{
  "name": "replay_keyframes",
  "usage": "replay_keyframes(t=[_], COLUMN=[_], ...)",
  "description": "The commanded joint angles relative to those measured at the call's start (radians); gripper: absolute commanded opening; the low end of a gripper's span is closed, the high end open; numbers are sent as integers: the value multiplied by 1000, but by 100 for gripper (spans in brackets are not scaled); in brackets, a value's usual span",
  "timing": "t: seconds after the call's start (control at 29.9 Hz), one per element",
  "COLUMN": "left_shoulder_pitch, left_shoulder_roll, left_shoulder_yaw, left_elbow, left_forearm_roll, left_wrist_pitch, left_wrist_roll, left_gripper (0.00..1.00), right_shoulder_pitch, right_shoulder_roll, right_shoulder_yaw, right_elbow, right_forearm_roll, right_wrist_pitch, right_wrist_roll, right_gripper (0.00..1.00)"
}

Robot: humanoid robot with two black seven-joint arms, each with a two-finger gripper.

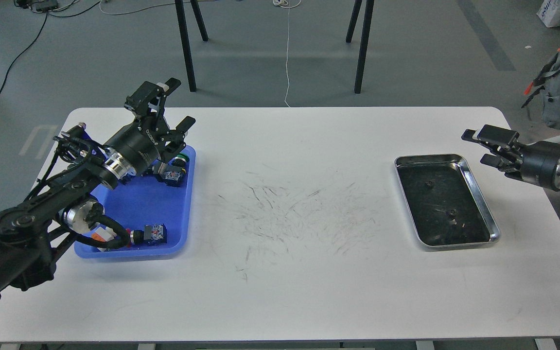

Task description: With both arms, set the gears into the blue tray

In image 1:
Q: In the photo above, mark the black table leg pair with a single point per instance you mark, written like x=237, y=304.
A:
x=184, y=37
x=364, y=38

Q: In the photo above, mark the white cardboard box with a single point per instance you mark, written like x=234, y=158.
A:
x=549, y=13

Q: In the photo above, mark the blue plastic tray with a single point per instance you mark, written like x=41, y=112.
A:
x=145, y=201

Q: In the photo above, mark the metal tray with black mat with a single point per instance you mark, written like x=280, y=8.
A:
x=455, y=187

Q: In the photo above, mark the black table leg pair left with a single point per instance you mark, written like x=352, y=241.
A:
x=184, y=37

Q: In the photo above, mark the black table leg pair right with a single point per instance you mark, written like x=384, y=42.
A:
x=364, y=38

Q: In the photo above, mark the red push button switch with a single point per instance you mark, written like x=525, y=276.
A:
x=152, y=234

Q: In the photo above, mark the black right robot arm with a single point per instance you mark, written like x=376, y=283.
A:
x=536, y=164

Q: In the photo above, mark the green push button switch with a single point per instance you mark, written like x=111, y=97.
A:
x=172, y=173

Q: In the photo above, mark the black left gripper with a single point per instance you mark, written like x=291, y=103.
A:
x=148, y=138

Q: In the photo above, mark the black power adapter on floor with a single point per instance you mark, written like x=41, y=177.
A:
x=37, y=6

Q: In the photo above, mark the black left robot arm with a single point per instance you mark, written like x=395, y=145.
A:
x=61, y=210

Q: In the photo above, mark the orange white switch module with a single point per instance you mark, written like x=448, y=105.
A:
x=102, y=236

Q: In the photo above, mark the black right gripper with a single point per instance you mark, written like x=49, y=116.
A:
x=537, y=164

